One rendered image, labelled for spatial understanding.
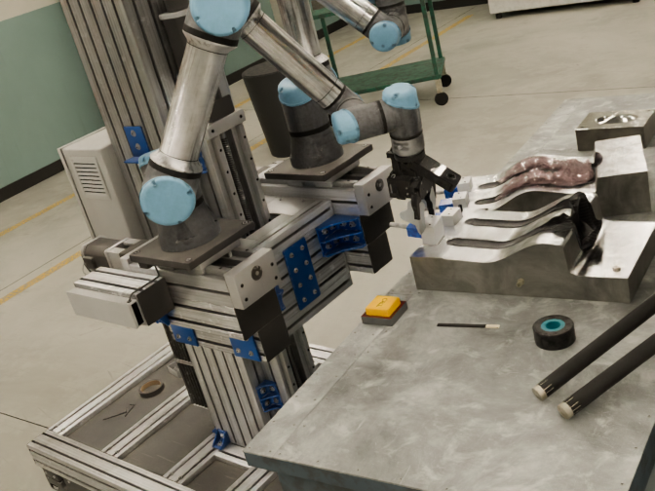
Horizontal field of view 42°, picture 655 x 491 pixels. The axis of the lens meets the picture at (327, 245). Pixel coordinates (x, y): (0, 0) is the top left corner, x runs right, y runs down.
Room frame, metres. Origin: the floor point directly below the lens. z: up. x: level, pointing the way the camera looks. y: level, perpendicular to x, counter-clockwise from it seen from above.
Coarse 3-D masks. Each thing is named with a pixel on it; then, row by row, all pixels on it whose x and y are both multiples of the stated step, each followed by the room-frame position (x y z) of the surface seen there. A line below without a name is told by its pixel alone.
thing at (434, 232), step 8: (432, 216) 1.86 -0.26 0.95; (440, 216) 1.85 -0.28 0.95; (392, 224) 1.91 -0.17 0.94; (400, 224) 1.90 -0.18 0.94; (408, 224) 1.88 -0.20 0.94; (432, 224) 1.83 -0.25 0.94; (440, 224) 1.85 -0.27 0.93; (408, 232) 1.87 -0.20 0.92; (416, 232) 1.85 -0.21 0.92; (424, 232) 1.83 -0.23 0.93; (432, 232) 1.82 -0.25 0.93; (440, 232) 1.84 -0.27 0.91; (424, 240) 1.84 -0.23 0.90; (432, 240) 1.83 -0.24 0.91; (440, 240) 1.84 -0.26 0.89
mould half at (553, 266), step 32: (608, 224) 1.75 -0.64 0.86; (640, 224) 1.71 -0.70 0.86; (416, 256) 1.79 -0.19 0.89; (448, 256) 1.76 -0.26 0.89; (480, 256) 1.72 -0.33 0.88; (512, 256) 1.65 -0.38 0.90; (544, 256) 1.60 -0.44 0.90; (576, 256) 1.61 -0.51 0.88; (608, 256) 1.60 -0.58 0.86; (640, 256) 1.58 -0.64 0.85; (448, 288) 1.75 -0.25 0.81; (480, 288) 1.70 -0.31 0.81; (512, 288) 1.65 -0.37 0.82; (544, 288) 1.61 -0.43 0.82; (576, 288) 1.56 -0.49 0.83; (608, 288) 1.52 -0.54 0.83
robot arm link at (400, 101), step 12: (396, 84) 1.82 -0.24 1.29; (408, 84) 1.80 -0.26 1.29; (384, 96) 1.79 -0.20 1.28; (396, 96) 1.77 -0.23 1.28; (408, 96) 1.76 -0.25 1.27; (384, 108) 1.78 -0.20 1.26; (396, 108) 1.77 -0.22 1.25; (408, 108) 1.76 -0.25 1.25; (396, 120) 1.77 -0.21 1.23; (408, 120) 1.77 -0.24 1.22; (420, 120) 1.79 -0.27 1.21; (396, 132) 1.79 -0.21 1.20; (408, 132) 1.78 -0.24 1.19; (420, 132) 1.79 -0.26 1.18
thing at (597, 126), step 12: (588, 120) 2.45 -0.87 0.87; (600, 120) 2.44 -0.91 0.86; (612, 120) 2.43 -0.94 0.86; (624, 120) 2.41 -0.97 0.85; (636, 120) 2.34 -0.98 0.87; (648, 120) 2.33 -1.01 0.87; (576, 132) 2.40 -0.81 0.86; (588, 132) 2.38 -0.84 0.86; (600, 132) 2.36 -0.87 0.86; (612, 132) 2.33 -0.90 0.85; (624, 132) 2.31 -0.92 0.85; (636, 132) 2.29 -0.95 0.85; (648, 132) 2.32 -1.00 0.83; (588, 144) 2.38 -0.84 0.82
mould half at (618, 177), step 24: (600, 144) 2.13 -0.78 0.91; (624, 144) 2.08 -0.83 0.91; (600, 168) 1.97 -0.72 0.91; (624, 168) 1.93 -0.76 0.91; (480, 192) 2.16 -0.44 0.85; (528, 192) 1.98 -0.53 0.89; (552, 192) 1.96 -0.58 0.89; (600, 192) 1.92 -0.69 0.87; (624, 192) 1.90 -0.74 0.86; (648, 192) 1.88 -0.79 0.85
